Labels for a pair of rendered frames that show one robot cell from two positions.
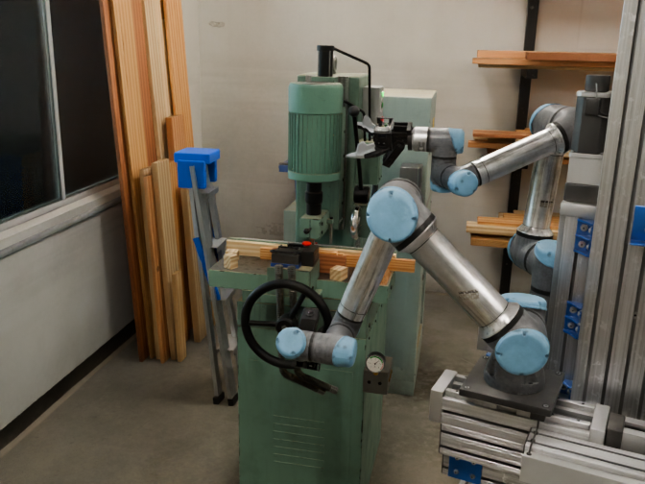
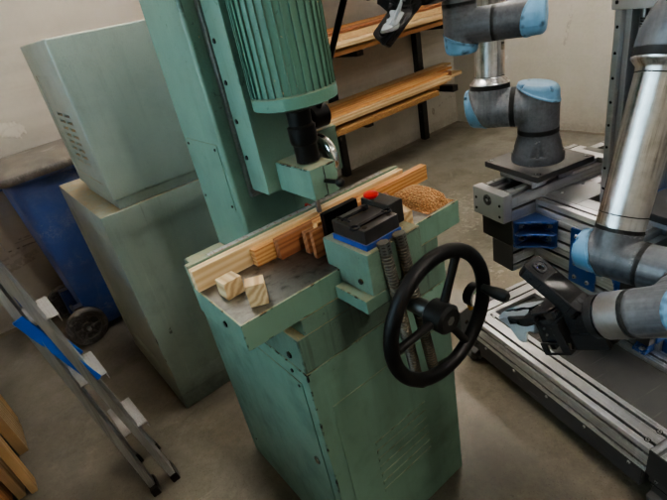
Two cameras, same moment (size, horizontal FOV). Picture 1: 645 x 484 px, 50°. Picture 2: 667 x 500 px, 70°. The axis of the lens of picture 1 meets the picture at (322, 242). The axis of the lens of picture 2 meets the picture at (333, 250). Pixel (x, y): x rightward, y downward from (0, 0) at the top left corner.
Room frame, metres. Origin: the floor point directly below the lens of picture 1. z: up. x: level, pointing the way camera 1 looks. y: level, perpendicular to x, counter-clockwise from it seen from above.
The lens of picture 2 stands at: (1.56, 0.74, 1.38)
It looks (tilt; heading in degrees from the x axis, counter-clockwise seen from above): 28 degrees down; 315
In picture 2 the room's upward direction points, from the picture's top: 12 degrees counter-clockwise
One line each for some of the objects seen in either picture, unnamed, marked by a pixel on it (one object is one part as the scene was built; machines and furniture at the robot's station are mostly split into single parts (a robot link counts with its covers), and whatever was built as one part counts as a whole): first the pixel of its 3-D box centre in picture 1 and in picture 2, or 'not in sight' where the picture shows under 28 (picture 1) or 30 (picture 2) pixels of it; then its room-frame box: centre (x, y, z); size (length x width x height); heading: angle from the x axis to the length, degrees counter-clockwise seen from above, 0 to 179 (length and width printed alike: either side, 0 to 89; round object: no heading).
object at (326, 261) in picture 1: (313, 262); (352, 224); (2.20, 0.03, 0.93); 0.22 x 0.01 x 0.06; 78
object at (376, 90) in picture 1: (372, 108); not in sight; (2.57, -0.17, 1.40); 0.10 x 0.06 x 0.16; 168
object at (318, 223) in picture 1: (315, 226); (308, 178); (2.31, 0.03, 1.03); 0.14 x 0.07 x 0.09; 168
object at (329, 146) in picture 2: (356, 222); (322, 157); (2.39, -0.12, 1.02); 0.12 x 0.03 x 0.12; 168
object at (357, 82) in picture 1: (330, 173); (233, 112); (2.57, -0.03, 1.16); 0.22 x 0.22 x 0.72; 78
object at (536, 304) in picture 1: (520, 321); not in sight; (1.61, -0.49, 0.98); 0.13 x 0.12 x 0.14; 167
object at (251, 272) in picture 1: (299, 280); (349, 258); (2.18, 0.07, 0.87); 0.61 x 0.30 x 0.06; 78
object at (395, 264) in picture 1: (336, 259); (348, 209); (2.27, -0.05, 0.92); 0.54 x 0.02 x 0.04; 78
